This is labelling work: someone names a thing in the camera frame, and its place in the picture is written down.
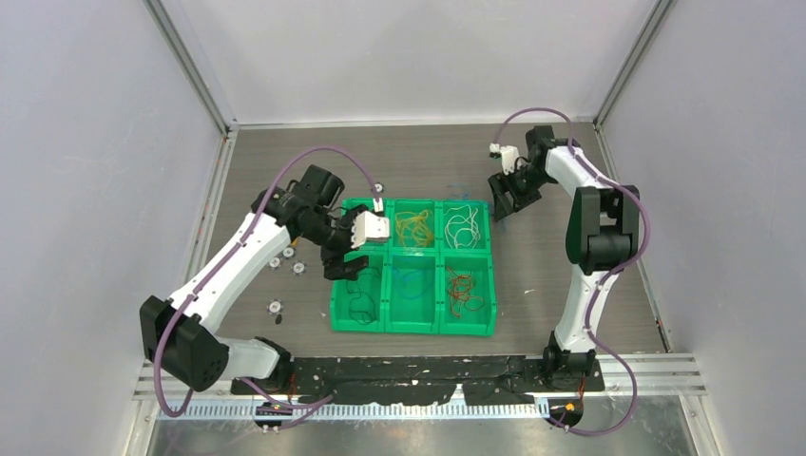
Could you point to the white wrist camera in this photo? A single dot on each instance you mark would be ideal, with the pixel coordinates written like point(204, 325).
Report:
point(370, 224)
point(507, 155)

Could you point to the poker chip left middle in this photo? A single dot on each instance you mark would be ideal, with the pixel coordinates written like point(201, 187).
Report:
point(275, 263)

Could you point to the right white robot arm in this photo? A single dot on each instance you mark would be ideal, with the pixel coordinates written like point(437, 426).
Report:
point(602, 234)

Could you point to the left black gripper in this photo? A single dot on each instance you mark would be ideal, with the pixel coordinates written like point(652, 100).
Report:
point(335, 265)

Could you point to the aluminium front rail frame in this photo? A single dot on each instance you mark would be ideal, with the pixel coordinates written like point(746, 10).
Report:
point(638, 404)

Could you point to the poker chip right middle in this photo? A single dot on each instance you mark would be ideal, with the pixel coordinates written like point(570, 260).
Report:
point(299, 268)

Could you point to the green six-compartment bin tray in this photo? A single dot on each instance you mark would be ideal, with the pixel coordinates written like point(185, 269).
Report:
point(435, 275)

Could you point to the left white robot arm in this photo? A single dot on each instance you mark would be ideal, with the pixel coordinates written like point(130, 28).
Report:
point(180, 333)

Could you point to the poker chip lowest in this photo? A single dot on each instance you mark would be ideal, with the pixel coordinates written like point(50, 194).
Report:
point(275, 307)

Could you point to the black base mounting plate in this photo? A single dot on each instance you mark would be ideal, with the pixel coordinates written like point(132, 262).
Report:
point(423, 380)

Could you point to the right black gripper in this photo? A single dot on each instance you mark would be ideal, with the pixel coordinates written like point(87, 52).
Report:
point(501, 184)

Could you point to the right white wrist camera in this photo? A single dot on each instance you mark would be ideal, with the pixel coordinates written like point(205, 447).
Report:
point(507, 155)

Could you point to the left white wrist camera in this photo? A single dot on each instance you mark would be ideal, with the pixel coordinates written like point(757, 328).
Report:
point(370, 224)

